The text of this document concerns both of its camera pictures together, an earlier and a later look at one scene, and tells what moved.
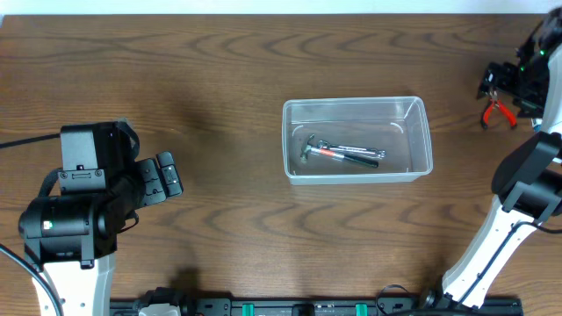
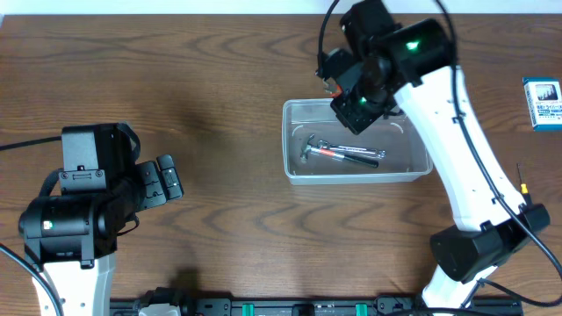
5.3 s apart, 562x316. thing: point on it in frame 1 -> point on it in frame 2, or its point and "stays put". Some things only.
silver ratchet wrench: x=323 y=144 stays put
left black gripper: x=149 y=183 stays put
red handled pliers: x=493 y=102 -> x=331 y=87
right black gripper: x=501 y=78 -> x=335 y=83
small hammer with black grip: x=307 y=149 stays put
